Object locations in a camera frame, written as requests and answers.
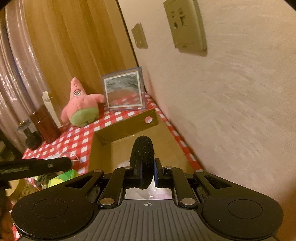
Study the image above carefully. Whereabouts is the white cloth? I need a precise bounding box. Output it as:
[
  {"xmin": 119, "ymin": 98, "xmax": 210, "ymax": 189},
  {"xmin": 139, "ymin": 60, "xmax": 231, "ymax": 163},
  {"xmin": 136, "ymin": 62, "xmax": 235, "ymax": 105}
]
[{"xmin": 125, "ymin": 169, "xmax": 172, "ymax": 200}]

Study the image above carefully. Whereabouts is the snack jar with gold lid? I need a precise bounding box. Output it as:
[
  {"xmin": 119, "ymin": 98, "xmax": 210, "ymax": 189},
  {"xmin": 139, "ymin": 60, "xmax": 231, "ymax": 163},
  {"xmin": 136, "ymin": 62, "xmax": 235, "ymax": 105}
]
[{"xmin": 6, "ymin": 179, "xmax": 37, "ymax": 202}]

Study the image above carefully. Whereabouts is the brown cardboard tray box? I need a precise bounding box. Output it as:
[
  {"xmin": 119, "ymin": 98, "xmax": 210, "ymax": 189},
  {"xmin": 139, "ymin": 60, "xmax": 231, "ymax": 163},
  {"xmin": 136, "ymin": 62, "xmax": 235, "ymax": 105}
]
[{"xmin": 88, "ymin": 109, "xmax": 193, "ymax": 174}]

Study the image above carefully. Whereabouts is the clear plastic bag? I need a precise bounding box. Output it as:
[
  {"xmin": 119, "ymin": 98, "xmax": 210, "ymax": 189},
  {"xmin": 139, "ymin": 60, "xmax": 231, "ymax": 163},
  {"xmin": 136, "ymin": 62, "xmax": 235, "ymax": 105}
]
[{"xmin": 29, "ymin": 152, "xmax": 80, "ymax": 190}]

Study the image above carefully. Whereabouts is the glass jar with black base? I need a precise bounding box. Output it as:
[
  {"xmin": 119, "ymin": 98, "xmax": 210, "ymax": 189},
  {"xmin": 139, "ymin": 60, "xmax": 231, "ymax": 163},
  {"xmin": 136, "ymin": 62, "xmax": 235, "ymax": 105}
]
[{"xmin": 17, "ymin": 119, "xmax": 43, "ymax": 150}]

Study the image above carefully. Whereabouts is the green tissue box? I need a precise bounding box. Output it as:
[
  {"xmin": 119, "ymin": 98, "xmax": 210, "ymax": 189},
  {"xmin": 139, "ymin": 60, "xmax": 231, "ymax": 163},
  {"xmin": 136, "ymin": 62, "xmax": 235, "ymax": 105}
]
[{"xmin": 48, "ymin": 169, "xmax": 79, "ymax": 187}]

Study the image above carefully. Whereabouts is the brown cylindrical canister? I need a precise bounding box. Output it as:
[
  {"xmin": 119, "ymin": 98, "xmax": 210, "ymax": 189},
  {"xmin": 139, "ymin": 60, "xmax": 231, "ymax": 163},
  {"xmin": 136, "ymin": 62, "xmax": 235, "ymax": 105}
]
[{"xmin": 30, "ymin": 105, "xmax": 61, "ymax": 144}]

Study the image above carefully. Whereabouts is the red white checkered tablecloth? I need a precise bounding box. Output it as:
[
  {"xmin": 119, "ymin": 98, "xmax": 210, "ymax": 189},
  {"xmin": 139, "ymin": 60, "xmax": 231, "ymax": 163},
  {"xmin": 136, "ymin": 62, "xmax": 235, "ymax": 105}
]
[{"xmin": 22, "ymin": 93, "xmax": 200, "ymax": 174}]

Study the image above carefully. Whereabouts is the pink Patrick star plush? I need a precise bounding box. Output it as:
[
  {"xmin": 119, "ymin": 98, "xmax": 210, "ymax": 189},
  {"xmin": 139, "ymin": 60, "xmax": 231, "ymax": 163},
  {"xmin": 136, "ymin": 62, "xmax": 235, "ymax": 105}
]
[{"xmin": 61, "ymin": 77, "xmax": 105, "ymax": 127}]

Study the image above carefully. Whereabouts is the white wooden holder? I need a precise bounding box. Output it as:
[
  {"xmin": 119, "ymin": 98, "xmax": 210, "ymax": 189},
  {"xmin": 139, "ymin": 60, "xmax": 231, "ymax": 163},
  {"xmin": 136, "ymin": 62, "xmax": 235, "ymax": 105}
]
[{"xmin": 42, "ymin": 91, "xmax": 61, "ymax": 127}]

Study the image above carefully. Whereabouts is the grey sheer curtain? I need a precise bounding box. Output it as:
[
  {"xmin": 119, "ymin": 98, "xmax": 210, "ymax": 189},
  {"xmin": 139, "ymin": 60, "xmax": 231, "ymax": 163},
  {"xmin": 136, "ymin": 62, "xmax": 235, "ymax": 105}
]
[{"xmin": 1, "ymin": 1, "xmax": 49, "ymax": 153}]

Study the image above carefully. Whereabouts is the clear framed picture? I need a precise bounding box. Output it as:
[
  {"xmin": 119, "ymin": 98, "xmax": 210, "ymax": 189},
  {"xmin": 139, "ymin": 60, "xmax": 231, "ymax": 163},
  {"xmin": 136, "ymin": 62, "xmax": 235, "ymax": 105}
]
[{"xmin": 101, "ymin": 67, "xmax": 147, "ymax": 110}]

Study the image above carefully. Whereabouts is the brown curtain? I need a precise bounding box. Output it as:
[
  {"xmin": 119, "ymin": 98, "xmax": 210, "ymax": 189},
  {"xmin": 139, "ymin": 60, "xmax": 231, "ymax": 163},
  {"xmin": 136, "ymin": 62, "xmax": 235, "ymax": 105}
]
[{"xmin": 23, "ymin": 0, "xmax": 137, "ymax": 110}]

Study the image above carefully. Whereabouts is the double wall switch plate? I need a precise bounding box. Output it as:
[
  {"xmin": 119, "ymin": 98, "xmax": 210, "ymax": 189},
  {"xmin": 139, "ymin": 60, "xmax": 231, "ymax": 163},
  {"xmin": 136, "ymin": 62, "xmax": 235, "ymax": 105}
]
[{"xmin": 132, "ymin": 23, "xmax": 148, "ymax": 49}]

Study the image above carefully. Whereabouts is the wall socket plate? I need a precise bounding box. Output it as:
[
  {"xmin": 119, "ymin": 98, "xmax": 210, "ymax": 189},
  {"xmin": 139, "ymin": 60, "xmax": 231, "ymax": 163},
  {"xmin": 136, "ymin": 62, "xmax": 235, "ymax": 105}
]
[{"xmin": 164, "ymin": 0, "xmax": 207, "ymax": 53}]

